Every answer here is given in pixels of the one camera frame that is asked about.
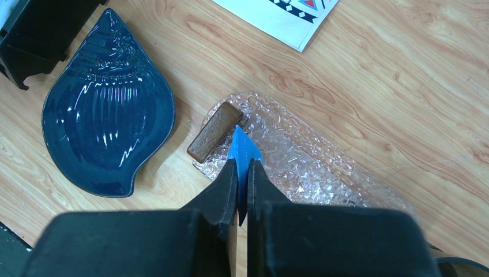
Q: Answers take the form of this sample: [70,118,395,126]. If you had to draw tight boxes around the black plastic bin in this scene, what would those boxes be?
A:
[1,0,107,91]

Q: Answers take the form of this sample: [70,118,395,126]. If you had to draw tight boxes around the clear glass tray wooden handles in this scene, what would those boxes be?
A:
[187,92,415,216]

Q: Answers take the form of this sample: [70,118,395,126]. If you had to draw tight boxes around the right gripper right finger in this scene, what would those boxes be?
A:
[247,160,441,276]

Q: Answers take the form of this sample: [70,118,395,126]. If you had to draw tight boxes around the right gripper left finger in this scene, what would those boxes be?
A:
[22,159,238,276]

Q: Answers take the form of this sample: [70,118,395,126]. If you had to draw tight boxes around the white patterned placemat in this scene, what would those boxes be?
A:
[215,0,338,52]

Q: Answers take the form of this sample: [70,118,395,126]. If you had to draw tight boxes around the blue toothpaste tube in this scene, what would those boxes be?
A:
[228,125,264,226]

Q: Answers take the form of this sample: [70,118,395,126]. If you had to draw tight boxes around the blue shell-shaped dish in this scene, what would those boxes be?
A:
[42,8,176,198]

